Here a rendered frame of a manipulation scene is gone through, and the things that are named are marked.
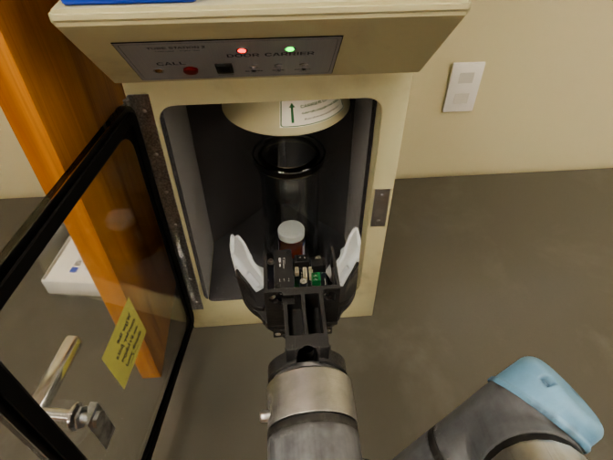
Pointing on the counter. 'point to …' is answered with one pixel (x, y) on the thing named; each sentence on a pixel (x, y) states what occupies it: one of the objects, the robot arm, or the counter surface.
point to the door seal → (10, 391)
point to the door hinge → (140, 103)
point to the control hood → (331, 15)
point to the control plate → (137, 52)
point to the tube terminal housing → (392, 112)
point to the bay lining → (340, 141)
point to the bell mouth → (286, 116)
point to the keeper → (379, 207)
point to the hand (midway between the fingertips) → (294, 235)
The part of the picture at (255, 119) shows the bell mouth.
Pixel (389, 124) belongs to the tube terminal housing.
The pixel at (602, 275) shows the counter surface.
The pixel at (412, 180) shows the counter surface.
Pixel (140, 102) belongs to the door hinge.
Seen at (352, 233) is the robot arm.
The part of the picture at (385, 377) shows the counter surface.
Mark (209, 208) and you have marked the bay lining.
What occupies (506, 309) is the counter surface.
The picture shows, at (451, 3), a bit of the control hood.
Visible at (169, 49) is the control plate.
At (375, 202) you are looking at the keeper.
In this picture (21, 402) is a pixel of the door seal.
